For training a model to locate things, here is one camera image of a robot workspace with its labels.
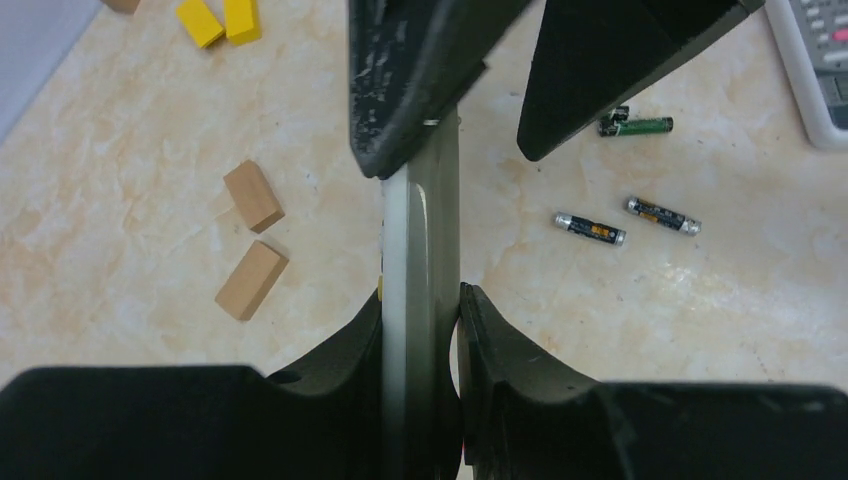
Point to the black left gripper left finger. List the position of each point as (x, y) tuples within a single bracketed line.
[(317, 418)]

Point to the white remote control with buttons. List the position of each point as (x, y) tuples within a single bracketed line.
[(811, 36)]

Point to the yellow block left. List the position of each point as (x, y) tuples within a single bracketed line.
[(199, 22)]

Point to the tan wooden block left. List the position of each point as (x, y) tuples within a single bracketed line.
[(251, 281)]

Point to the green battery short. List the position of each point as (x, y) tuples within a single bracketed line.
[(619, 114)]

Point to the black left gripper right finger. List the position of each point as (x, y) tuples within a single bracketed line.
[(527, 415)]

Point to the yellow block right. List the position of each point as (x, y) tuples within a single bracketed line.
[(242, 21)]

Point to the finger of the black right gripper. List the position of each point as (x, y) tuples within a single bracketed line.
[(592, 56), (410, 63)]

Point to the grey remote control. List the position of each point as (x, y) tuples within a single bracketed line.
[(421, 412)]

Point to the tan wooden block far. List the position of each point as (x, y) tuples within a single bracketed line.
[(125, 7)]

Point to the yellow block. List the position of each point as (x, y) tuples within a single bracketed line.
[(242, 21), (199, 22)]

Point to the tan wooden block right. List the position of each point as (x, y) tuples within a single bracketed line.
[(253, 196)]

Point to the tan wooden block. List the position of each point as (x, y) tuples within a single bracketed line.
[(251, 281), (125, 7), (253, 196)]

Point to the green battery long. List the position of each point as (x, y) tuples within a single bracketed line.
[(609, 128)]

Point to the black battery nearer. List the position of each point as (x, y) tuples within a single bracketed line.
[(589, 229)]

